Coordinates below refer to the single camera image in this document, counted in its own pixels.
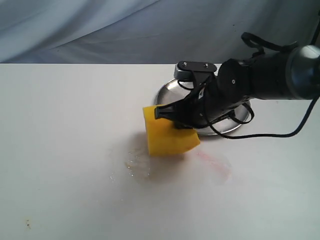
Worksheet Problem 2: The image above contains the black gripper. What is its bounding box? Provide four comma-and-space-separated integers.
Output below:
154, 76, 248, 129

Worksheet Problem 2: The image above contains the white backdrop cloth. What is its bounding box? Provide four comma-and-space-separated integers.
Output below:
0, 0, 320, 64

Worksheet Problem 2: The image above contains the round steel plate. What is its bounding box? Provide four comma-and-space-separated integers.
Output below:
153, 79, 250, 134

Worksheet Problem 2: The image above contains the black stand pole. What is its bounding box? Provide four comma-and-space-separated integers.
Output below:
310, 26, 320, 46

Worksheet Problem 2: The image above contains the brown liquid spill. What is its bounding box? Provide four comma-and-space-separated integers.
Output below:
108, 146, 151, 184

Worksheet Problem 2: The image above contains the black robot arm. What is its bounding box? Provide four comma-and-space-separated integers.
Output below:
154, 32, 320, 129

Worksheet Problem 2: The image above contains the yellow sponge block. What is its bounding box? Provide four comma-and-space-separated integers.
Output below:
142, 105, 200, 157

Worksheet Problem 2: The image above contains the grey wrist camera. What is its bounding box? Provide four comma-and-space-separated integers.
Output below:
173, 61, 218, 80

